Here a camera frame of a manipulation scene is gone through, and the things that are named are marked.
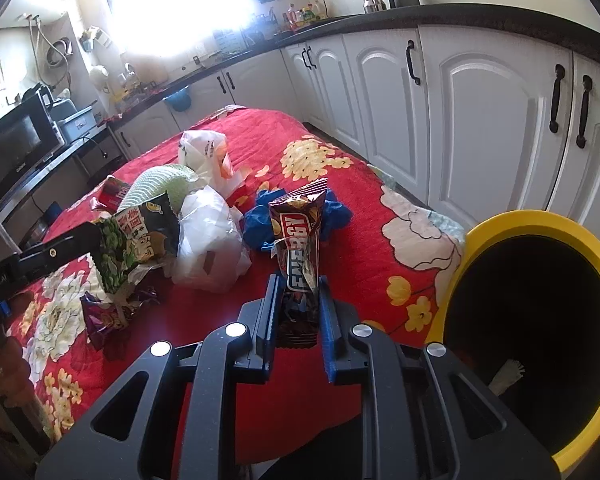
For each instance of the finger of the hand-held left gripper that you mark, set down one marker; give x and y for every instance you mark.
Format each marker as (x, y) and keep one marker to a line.
(60, 252)

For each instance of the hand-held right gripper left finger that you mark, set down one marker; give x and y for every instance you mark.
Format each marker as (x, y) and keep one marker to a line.
(273, 320)

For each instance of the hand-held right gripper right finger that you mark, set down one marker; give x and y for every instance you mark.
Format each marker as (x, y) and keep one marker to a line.
(330, 330)

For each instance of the green snack packet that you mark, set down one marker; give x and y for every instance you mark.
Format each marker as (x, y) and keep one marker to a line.
(130, 240)

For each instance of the purple orange snack packet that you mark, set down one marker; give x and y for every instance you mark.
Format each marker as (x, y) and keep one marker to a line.
(105, 317)

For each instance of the brown snack packet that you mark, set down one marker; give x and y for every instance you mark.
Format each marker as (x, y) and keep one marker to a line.
(300, 240)

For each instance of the yellow rimmed black bin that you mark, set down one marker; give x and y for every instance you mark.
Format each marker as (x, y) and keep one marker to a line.
(530, 220)

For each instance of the red snack wrapper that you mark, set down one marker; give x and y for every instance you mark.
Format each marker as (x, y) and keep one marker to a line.
(111, 192)

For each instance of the blue plastic bag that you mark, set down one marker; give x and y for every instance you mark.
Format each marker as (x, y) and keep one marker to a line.
(257, 225)

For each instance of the plain white plastic bag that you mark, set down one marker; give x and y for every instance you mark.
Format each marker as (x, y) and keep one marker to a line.
(210, 240)

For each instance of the green foam fruit net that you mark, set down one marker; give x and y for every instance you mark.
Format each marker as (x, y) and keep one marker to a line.
(150, 185)

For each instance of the black microwave oven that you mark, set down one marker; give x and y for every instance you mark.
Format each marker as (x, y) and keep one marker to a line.
(15, 145)

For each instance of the grey metal container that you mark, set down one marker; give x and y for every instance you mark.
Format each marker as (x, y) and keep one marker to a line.
(80, 122)

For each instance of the white printed plastic bag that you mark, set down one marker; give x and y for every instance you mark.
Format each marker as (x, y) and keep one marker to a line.
(200, 152)

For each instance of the white round jug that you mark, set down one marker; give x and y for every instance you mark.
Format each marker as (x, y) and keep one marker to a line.
(100, 77)

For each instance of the white paper scrap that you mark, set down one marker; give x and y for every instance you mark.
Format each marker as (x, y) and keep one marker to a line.
(505, 377)

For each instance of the red floral blanket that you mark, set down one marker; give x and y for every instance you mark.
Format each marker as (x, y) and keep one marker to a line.
(260, 130)

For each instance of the blue hanging plastic basket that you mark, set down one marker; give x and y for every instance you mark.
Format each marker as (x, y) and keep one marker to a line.
(177, 100)

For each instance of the white kitchen cabinets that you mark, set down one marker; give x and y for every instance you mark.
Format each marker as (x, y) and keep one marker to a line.
(380, 85)

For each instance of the row of condiment bottles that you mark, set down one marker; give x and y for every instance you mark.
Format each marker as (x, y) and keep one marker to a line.
(302, 16)

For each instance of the steel teapot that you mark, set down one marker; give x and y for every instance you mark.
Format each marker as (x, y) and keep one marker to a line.
(374, 4)

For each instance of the black kitchen countertop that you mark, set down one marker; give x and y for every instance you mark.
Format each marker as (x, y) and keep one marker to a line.
(455, 17)

